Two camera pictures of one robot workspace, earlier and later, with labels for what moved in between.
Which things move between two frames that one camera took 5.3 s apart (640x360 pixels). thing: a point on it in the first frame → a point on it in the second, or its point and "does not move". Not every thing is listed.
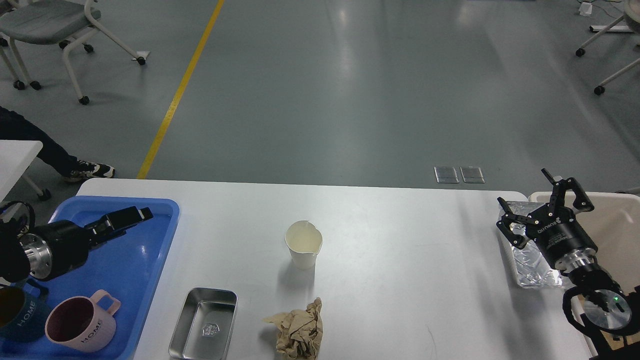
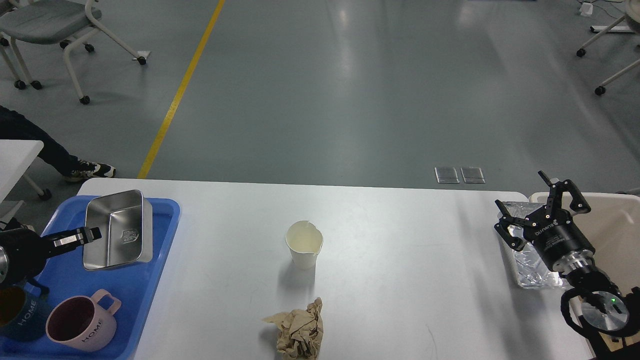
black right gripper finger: [581, 202] does not move
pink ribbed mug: [82, 324] does not move
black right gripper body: [560, 235] does not move
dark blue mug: [23, 309] does not move
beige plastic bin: [614, 225] does not move
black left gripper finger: [116, 222] → [65, 241]
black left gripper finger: [102, 238] → [54, 253]
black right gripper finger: [508, 216] does not move
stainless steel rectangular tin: [205, 328] → [126, 219]
